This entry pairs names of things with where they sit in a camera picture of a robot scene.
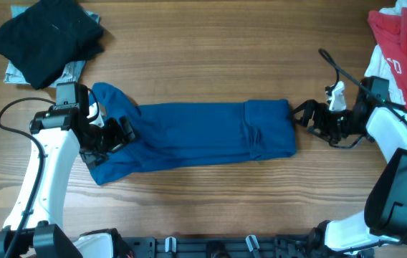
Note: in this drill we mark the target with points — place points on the folded black garment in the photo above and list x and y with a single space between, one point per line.
48 35

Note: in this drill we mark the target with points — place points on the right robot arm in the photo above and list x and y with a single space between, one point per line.
383 221

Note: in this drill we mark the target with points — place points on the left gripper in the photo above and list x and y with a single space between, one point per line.
107 139

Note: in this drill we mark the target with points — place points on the blue t-shirt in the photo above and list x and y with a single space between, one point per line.
182 134

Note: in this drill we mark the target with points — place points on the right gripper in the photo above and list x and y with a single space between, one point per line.
322 120

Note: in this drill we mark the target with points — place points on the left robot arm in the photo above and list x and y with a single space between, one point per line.
35 222

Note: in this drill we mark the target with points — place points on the white t-shirt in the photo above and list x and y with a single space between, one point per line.
379 66

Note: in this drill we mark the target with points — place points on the folded grey patterned cloth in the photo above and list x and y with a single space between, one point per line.
71 72

